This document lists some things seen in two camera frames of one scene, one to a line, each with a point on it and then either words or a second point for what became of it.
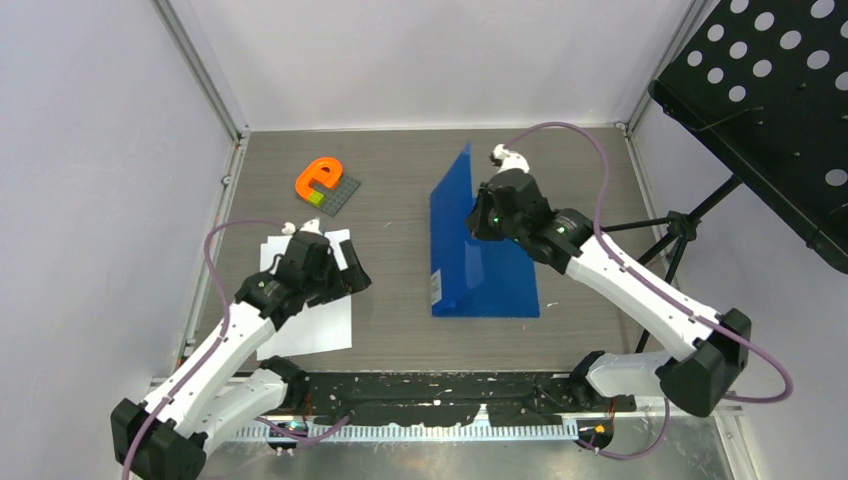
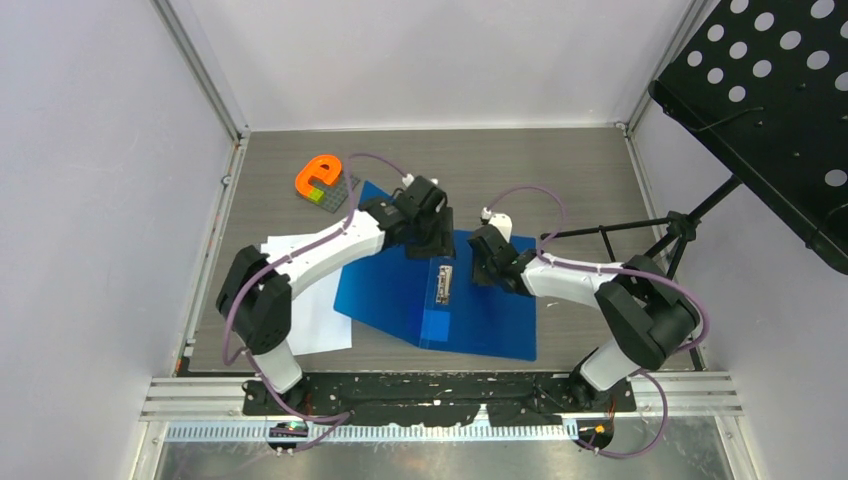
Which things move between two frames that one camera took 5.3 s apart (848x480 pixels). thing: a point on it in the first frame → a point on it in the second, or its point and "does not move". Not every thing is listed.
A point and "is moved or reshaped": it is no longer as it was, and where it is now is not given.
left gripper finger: (354, 277) → (443, 242)
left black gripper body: (326, 284) → (423, 222)
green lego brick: (317, 198) does not move
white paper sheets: (319, 328) does not move
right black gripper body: (488, 225) → (484, 273)
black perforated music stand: (763, 86) does not move
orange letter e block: (328, 170) does not move
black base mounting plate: (443, 398) does not move
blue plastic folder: (471, 276) is moved or reshaped
